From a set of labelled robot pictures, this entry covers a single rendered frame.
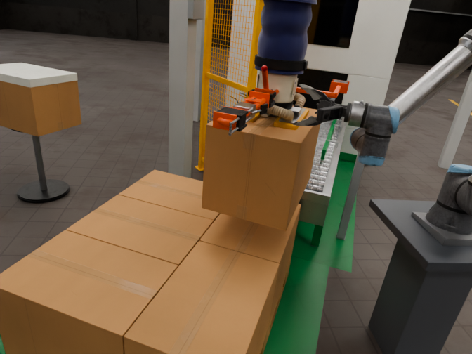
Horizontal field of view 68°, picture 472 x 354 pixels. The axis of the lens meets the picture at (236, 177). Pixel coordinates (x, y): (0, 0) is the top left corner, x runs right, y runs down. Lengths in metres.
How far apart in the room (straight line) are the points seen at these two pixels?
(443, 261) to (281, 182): 0.69
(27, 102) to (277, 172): 1.95
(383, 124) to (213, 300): 0.89
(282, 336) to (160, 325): 0.90
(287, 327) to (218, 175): 1.00
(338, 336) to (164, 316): 1.11
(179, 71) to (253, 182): 1.69
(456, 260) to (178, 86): 2.27
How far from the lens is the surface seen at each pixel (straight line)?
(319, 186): 2.39
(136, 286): 1.48
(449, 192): 1.74
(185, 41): 2.93
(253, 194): 1.49
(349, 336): 2.19
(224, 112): 1.08
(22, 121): 2.96
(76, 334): 1.48
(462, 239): 1.73
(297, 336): 2.09
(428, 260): 1.56
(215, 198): 1.57
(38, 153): 3.27
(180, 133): 3.09
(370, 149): 1.35
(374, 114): 1.33
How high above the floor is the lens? 1.54
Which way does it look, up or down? 25 degrees down
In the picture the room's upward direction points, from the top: 6 degrees clockwise
